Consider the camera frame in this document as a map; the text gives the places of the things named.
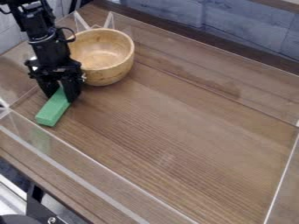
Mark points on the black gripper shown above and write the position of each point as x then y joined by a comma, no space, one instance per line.
53,65

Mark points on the green rectangular stick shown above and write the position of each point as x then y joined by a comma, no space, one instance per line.
52,109

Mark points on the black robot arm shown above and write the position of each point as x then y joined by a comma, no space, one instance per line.
31,14

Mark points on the wooden bowl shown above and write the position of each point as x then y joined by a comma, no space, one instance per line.
106,52

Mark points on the clear acrylic tray walls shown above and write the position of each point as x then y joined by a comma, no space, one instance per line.
188,143

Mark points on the black table leg bracket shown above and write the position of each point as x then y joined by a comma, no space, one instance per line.
36,210

